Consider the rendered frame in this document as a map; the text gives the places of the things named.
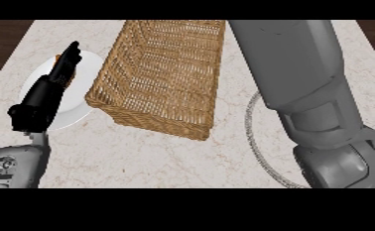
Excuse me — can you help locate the brown wicker basket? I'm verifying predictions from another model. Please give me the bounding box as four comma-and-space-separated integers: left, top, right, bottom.
84, 20, 227, 142

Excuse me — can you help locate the white round plate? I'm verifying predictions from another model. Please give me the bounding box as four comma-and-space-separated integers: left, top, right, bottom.
18, 50, 105, 131

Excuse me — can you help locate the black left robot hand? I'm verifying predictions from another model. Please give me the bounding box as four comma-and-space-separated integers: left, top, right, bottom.
6, 40, 84, 134

